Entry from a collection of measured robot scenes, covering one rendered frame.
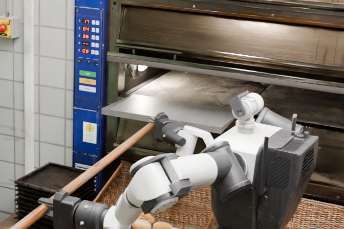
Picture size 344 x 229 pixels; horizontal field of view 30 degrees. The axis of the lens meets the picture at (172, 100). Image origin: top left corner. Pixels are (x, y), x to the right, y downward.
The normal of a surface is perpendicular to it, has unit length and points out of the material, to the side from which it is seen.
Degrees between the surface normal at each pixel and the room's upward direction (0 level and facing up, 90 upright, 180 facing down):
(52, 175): 0
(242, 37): 70
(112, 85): 90
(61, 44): 90
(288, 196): 90
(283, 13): 90
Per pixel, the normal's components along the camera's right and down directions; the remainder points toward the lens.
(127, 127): -0.31, -0.10
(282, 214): -0.47, 0.22
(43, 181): 0.06, -0.96
